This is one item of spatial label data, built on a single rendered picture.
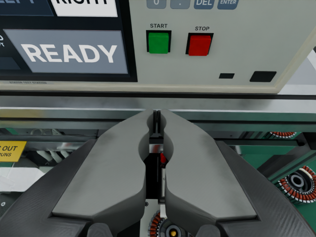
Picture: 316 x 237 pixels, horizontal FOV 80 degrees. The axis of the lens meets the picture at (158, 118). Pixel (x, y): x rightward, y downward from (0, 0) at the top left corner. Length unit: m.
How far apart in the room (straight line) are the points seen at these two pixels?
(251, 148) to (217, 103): 0.11
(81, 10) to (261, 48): 0.17
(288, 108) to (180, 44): 0.15
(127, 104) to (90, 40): 0.08
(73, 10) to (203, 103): 0.16
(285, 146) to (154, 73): 0.22
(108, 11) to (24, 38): 0.09
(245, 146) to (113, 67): 0.21
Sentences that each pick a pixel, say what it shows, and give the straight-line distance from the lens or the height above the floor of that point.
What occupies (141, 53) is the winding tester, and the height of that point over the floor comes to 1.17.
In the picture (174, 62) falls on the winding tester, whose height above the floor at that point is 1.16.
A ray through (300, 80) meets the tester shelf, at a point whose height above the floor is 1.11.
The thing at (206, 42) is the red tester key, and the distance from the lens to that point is 0.19.
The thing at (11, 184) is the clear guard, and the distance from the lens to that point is 0.28.
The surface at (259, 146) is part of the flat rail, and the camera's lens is 0.31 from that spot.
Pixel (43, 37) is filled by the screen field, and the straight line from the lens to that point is 0.22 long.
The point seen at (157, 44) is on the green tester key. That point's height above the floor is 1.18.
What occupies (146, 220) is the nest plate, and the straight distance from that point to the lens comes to 0.51.
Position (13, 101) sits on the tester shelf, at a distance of 0.28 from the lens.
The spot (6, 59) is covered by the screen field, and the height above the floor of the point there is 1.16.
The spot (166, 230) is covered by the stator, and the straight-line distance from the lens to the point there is 0.48.
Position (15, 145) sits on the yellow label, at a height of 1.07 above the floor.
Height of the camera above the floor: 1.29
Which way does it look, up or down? 55 degrees down
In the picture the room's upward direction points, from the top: 1 degrees clockwise
